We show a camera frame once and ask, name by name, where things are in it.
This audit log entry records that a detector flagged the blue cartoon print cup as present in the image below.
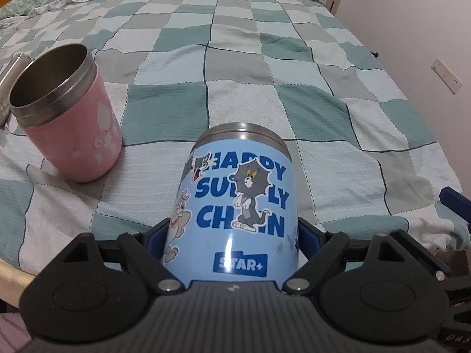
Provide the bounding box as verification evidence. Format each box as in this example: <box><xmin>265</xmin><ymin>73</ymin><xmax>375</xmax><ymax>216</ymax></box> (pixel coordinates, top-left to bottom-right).
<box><xmin>162</xmin><ymin>123</ymin><xmax>298</xmax><ymax>287</ymax></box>

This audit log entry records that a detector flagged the pink steel cup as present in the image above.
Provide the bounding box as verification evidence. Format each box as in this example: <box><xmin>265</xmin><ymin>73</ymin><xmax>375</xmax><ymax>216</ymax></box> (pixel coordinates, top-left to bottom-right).
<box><xmin>9</xmin><ymin>43</ymin><xmax>122</xmax><ymax>182</ymax></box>

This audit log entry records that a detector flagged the green checkered bed blanket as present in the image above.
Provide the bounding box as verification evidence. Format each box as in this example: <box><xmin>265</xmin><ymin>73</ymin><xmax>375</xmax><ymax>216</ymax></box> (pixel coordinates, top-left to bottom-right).
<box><xmin>1</xmin><ymin>0</ymin><xmax>470</xmax><ymax>273</ymax></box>

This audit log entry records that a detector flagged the stainless steel bottle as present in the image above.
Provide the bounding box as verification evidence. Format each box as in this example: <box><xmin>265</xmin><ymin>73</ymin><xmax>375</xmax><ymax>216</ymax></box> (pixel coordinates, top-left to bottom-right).
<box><xmin>0</xmin><ymin>54</ymin><xmax>32</xmax><ymax>128</ymax></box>

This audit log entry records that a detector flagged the white wall socket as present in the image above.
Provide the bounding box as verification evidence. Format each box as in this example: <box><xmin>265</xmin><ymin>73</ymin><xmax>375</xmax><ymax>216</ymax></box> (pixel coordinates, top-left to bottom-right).
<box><xmin>431</xmin><ymin>58</ymin><xmax>461</xmax><ymax>94</ymax></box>

